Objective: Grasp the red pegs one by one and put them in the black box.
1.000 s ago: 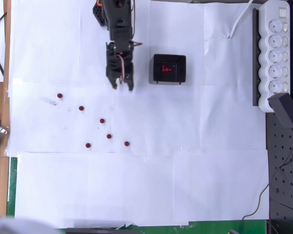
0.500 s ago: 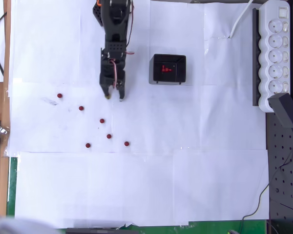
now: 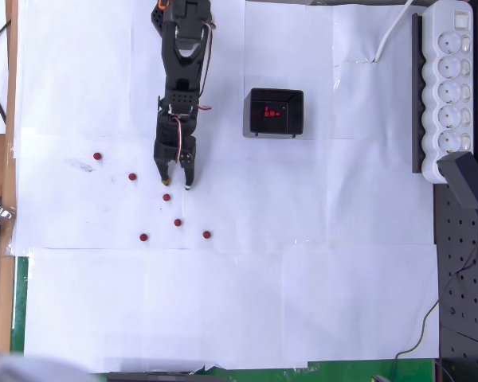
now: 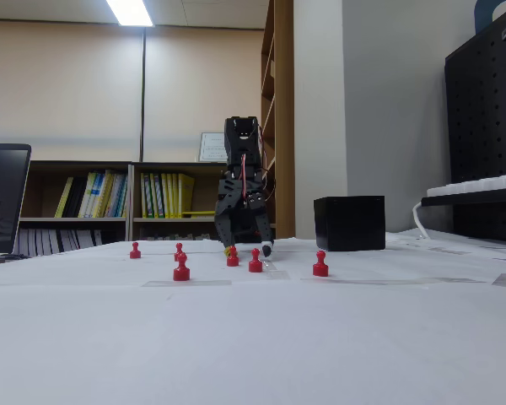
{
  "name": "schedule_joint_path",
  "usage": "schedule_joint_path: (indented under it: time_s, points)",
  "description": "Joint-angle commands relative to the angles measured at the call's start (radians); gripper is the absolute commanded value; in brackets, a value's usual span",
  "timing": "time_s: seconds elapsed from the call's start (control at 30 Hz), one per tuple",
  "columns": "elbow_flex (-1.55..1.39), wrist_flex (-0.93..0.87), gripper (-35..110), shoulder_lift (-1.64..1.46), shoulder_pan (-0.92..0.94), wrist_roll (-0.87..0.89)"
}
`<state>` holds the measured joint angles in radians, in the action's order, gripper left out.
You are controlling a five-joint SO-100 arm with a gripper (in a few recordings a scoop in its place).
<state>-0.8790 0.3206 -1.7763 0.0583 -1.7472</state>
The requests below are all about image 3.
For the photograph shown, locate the black flat device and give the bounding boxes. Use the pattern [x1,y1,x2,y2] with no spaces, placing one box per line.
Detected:
[106,370,227,382]

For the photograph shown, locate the white power cable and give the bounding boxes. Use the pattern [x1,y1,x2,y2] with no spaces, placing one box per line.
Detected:
[373,0,415,64]

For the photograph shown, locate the thin black adapter cable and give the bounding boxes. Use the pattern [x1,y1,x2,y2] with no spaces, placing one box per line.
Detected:
[390,214,478,382]

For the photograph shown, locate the green cutting mat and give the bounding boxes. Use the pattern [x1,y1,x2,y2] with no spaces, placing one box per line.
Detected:
[10,255,437,382]

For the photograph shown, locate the white paper table cover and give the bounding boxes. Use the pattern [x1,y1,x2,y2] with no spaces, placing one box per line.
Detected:
[10,0,441,375]

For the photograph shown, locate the black box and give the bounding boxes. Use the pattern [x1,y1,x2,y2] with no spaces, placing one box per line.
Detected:
[242,88,305,139]

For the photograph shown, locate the black power adapter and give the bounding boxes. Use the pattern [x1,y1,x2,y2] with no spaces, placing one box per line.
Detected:
[437,151,478,218]

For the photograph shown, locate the red white servo cable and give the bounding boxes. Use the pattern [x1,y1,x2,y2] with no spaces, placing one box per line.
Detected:
[170,115,185,164]

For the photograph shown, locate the black pegboard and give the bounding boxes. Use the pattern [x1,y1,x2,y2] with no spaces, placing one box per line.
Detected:
[433,0,478,382]

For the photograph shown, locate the grey blurred round object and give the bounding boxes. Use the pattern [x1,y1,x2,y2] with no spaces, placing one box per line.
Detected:
[0,344,100,382]

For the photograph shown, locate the white power strip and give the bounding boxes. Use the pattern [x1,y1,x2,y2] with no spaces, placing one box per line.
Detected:
[421,0,474,185]

